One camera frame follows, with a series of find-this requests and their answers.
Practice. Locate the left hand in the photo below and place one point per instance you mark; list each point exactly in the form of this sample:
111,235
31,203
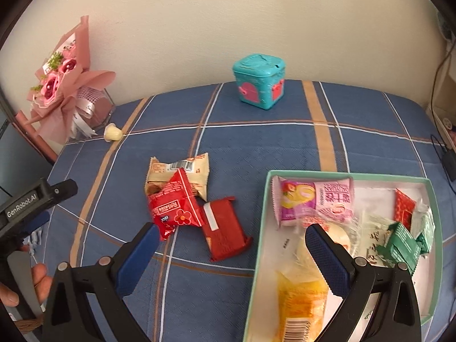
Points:
42,283

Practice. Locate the dark red snack packet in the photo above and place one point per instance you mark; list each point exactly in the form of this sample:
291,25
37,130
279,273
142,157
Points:
223,232

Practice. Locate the pink snack packet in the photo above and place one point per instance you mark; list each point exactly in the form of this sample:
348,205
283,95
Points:
296,202

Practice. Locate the teal toy house box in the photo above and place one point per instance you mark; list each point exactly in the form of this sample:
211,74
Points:
260,79

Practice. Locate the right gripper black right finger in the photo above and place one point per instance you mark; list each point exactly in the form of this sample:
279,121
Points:
395,317

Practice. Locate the black power adapter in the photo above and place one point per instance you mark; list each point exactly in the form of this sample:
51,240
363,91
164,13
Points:
448,160

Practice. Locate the red gold patterned snack pack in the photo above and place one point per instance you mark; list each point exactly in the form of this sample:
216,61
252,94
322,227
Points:
404,208

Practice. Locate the red flower snack packet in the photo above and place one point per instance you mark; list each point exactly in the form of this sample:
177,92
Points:
174,206

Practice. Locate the cream round pastry packet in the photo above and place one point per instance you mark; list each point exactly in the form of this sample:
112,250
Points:
308,244

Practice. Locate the pink flower bouquet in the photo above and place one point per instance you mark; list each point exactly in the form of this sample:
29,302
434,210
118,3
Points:
54,99

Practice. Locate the white tray with green rim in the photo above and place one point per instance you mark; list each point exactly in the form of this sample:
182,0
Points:
374,193

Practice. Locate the cream plastic shelf rack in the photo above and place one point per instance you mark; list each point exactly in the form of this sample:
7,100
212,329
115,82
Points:
441,107

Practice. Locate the yellow cake packet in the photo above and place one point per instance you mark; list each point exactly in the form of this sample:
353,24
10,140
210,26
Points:
301,306

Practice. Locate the light green snack packet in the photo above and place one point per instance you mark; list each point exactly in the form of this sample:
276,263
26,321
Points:
422,227

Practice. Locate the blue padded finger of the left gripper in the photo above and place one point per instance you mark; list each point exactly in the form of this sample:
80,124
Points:
39,221

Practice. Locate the beige nut cake packet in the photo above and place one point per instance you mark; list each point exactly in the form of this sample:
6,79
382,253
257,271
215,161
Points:
373,232

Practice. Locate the small cream toy figure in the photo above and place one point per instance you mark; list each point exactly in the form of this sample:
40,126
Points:
112,133

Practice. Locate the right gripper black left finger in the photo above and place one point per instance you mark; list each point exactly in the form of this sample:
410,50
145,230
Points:
69,316

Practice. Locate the blue plaid tablecloth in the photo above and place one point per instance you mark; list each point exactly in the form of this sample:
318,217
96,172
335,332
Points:
183,296

